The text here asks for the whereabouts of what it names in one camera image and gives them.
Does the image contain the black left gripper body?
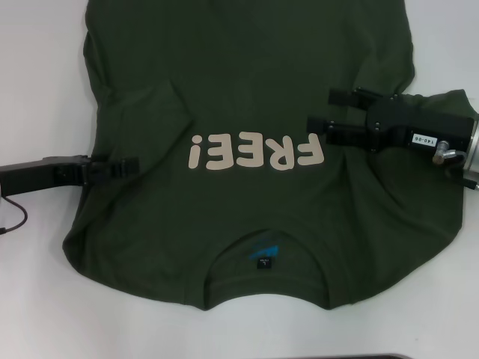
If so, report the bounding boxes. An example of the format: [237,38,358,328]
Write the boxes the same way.
[0,154,93,197]

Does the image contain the dark green FREE T-shirt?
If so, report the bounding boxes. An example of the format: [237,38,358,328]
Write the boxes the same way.
[61,0,475,313]

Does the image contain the right arm cable with plug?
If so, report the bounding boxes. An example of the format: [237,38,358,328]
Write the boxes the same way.
[432,140,479,191]

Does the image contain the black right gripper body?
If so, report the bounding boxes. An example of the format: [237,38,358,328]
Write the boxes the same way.
[364,95,475,154]

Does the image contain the left arm cable with plug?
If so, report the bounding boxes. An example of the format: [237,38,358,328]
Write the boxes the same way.
[0,194,28,236]

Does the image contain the arm cable with plug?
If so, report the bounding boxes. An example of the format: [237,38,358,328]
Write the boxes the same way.
[432,140,479,191]
[0,194,28,236]

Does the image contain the dark grey torso edge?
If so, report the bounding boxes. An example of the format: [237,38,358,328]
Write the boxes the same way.
[336,352,426,359]

